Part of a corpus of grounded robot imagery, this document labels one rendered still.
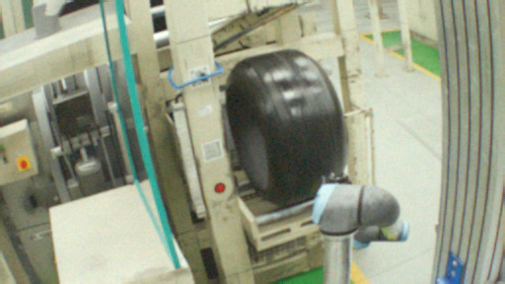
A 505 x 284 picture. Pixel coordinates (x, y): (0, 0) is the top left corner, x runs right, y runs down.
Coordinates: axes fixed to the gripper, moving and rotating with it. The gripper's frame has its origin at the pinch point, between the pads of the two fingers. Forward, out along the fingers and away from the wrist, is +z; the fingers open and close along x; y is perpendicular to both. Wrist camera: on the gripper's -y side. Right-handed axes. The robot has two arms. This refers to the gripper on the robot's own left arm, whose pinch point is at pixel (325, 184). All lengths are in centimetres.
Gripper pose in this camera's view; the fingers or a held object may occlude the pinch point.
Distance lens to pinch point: 223.2
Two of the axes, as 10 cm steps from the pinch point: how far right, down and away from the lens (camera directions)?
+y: -1.8, -9.3, -3.2
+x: -9.2, 2.8, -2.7
